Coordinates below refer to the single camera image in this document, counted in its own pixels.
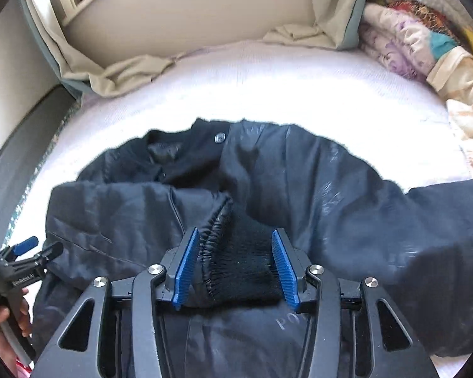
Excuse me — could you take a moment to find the beige bed sheet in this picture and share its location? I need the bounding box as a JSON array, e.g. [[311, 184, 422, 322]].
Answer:
[[21, 0, 369, 97]]

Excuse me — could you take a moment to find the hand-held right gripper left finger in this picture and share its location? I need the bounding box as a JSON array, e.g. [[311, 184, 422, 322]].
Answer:
[[33, 226, 201, 378]]

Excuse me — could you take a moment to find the black jacket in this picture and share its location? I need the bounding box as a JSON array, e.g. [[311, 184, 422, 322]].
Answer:
[[32, 117, 473, 378]]

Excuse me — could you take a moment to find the white quilted mattress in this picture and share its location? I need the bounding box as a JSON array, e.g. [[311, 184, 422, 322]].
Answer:
[[4, 39, 473, 378]]

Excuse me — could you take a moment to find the grey bed frame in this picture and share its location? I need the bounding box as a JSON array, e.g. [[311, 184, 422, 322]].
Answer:
[[0, 84, 79, 201]]

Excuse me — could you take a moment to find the pink printed pajamas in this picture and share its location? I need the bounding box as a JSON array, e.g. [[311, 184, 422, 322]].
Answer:
[[12, 358, 34, 376]]

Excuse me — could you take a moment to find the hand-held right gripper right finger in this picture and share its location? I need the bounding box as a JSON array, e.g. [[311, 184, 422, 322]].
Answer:
[[271, 228, 438, 378]]

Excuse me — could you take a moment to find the floral quilt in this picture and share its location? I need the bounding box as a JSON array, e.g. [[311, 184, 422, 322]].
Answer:
[[359, 2, 473, 178]]

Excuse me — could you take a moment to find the colourful patterned blanket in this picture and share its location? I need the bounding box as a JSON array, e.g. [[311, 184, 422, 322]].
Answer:
[[382, 0, 460, 39]]

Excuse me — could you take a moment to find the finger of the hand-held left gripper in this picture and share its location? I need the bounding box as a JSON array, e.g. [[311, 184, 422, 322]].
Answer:
[[21, 242, 64, 273], [0, 235, 39, 260]]

